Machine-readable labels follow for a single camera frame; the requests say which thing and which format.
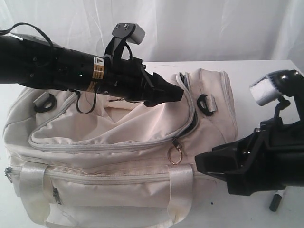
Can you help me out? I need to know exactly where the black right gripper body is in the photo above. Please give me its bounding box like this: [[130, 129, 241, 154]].
[[211, 120, 304, 196]]

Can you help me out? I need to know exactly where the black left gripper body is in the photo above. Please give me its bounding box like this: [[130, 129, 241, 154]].
[[95, 57, 156, 102]]

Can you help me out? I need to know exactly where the cream fabric duffel bag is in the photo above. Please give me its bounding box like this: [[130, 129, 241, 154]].
[[3, 69, 238, 228]]

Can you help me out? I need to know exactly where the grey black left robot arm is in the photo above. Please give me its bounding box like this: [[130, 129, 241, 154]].
[[0, 36, 183, 107]]

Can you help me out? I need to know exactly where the white marker black cap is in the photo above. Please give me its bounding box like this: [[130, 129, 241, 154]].
[[269, 190, 285, 212]]

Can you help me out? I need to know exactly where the white backdrop curtain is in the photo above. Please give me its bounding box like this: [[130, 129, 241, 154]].
[[0, 0, 304, 68]]

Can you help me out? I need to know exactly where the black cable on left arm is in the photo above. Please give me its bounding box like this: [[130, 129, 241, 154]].
[[0, 22, 95, 114]]

